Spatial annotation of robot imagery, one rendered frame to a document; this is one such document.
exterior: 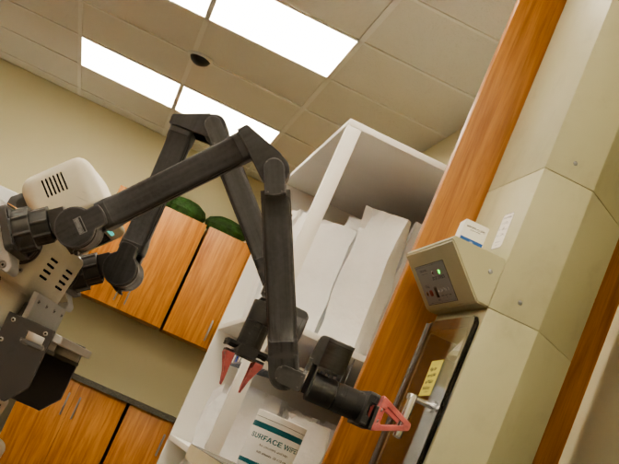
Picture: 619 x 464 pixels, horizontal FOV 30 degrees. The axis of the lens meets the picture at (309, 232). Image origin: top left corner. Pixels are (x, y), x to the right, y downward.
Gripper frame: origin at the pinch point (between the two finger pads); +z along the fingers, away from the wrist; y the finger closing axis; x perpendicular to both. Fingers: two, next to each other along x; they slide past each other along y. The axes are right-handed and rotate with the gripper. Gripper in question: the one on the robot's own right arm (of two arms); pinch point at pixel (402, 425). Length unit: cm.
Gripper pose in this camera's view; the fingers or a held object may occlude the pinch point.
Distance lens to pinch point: 222.3
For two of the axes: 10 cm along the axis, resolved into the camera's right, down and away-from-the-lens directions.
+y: -1.9, 1.2, 9.7
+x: -3.8, 9.0, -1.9
